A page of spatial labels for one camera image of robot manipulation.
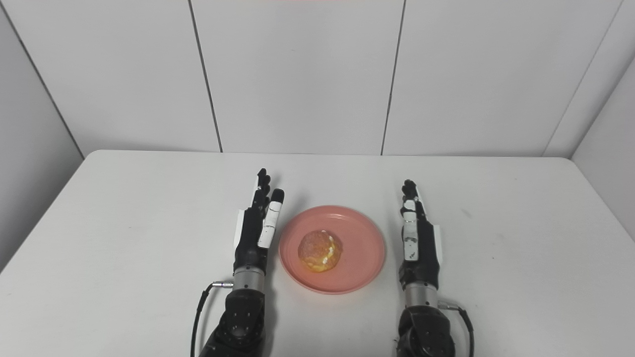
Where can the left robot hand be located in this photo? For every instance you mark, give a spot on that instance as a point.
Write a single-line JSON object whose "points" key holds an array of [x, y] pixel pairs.
{"points": [[258, 233]]}

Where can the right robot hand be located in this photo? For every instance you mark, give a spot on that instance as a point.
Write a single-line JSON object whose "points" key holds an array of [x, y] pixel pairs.
{"points": [[419, 243]]}

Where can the pink round plate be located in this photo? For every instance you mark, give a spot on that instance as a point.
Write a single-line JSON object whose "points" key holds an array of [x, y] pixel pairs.
{"points": [[332, 250]]}

